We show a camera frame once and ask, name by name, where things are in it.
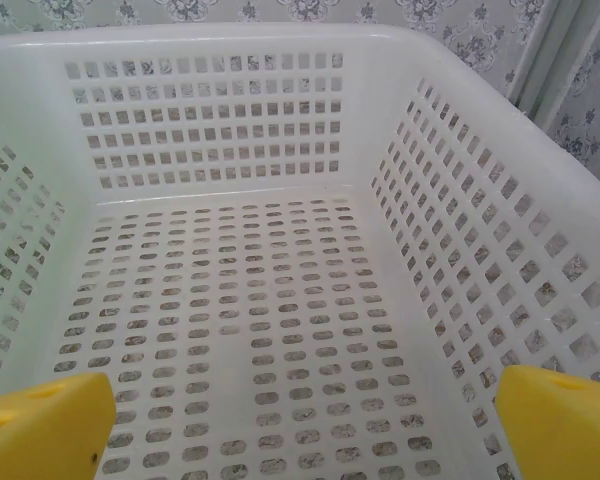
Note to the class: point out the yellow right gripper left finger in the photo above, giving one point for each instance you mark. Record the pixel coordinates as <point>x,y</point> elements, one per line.
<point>45,430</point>

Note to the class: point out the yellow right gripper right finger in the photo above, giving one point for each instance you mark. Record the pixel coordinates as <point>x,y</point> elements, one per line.
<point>565,435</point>

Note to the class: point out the white plastic basket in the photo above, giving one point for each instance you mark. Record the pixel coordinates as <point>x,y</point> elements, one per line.
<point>360,165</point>

